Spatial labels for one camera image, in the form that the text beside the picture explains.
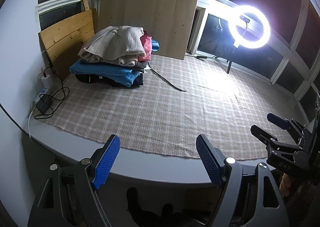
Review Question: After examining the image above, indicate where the cream ribbed knit sweater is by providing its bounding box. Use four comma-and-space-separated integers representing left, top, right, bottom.
78, 26, 146, 63

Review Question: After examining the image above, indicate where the person right hand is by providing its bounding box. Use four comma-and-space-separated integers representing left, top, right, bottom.
279, 173, 292, 198

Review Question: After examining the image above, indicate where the pink plaid woven mat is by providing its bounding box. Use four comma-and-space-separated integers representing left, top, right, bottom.
37, 54, 304, 161

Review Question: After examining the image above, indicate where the black light tripod stand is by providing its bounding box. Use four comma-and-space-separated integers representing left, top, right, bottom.
227, 43, 238, 74

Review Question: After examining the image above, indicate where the white power strip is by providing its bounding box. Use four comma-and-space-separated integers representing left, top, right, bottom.
34, 74, 53, 105

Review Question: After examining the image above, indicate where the dark grey folded garment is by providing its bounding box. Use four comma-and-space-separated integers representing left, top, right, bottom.
79, 59, 146, 73

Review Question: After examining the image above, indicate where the white folded garment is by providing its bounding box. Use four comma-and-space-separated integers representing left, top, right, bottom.
144, 62, 151, 73

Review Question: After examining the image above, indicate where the pine wooden plank board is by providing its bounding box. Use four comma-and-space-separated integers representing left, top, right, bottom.
39, 0, 97, 80

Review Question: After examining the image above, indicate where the red jacket on pile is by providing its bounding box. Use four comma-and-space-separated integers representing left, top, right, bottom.
138, 31, 152, 62

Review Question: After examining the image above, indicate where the large light wooden board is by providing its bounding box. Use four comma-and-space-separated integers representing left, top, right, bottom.
97, 0, 197, 60

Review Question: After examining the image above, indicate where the white ring light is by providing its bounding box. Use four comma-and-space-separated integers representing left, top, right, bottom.
228, 5, 271, 49

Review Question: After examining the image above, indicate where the black drawstring cord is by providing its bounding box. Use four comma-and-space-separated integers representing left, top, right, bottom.
147, 61, 187, 93

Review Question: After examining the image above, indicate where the black inline cable switch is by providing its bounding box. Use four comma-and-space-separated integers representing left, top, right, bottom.
196, 55, 208, 59

